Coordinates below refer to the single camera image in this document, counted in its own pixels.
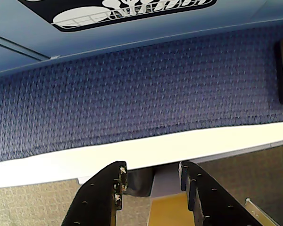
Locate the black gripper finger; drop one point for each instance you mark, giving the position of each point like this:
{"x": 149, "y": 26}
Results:
{"x": 214, "y": 202}
{"x": 96, "y": 200}

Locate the yellow plastic block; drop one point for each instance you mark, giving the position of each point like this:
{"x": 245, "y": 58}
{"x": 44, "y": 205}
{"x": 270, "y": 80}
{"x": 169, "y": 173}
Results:
{"x": 167, "y": 210}

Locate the blue toy kitchen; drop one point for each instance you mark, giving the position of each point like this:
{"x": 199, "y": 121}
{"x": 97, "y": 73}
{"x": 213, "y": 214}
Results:
{"x": 155, "y": 30}

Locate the silver metal bracket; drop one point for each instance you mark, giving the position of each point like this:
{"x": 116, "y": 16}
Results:
{"x": 252, "y": 207}

